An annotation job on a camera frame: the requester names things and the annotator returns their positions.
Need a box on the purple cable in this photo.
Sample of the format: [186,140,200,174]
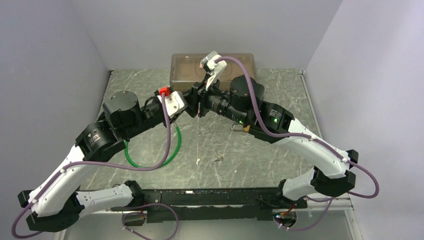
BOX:
[214,56,380,232]
[11,92,180,240]

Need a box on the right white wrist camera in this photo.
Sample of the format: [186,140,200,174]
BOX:
[200,50,228,91]

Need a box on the brown translucent tool box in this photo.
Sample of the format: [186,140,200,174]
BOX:
[169,52,257,92]

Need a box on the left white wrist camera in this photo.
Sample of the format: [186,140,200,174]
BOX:
[157,86,188,119]

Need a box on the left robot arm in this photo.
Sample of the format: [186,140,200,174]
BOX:
[18,87,193,235]

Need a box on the silver key set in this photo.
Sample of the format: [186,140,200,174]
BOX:
[214,151,224,162]

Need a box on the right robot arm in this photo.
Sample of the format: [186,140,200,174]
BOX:
[197,75,359,208]

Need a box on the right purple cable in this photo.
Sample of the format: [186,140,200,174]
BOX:
[214,56,380,232]

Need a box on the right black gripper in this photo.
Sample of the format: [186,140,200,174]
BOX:
[181,72,249,126]

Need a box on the brass padlock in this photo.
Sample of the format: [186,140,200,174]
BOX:
[230,122,250,133]

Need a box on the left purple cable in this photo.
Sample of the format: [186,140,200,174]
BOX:
[11,92,180,240]

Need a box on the green cable lock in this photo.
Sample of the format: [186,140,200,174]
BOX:
[124,123,182,169]

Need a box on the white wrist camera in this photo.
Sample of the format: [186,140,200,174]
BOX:
[200,50,228,91]
[157,86,188,119]

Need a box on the aluminium frame rail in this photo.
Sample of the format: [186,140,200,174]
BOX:
[61,188,354,215]

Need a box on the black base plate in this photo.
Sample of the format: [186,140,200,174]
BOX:
[137,187,308,223]

